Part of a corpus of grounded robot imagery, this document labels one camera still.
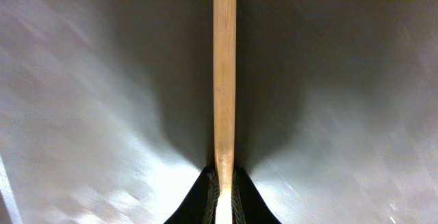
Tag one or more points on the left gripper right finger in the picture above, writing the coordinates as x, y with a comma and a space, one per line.
247, 204

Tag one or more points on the wooden chopstick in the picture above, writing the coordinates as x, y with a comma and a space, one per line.
224, 65

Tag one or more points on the brown serving tray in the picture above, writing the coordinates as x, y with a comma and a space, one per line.
107, 108

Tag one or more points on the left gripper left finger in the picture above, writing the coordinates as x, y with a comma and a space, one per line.
199, 205

